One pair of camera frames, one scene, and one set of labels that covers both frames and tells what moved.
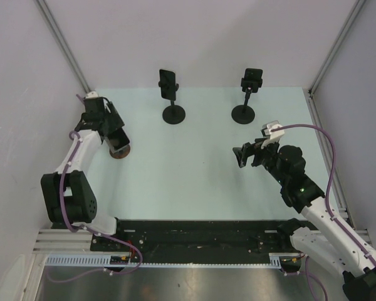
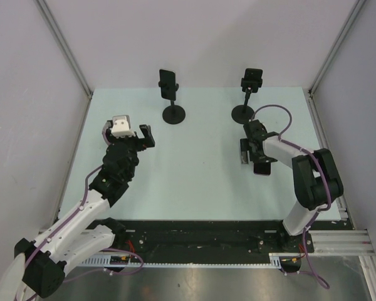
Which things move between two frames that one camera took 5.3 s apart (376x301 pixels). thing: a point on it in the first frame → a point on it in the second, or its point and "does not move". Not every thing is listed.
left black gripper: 116,121 → 142,143
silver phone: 168,84 does not move
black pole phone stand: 173,114 does not move
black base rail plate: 196,241 does not move
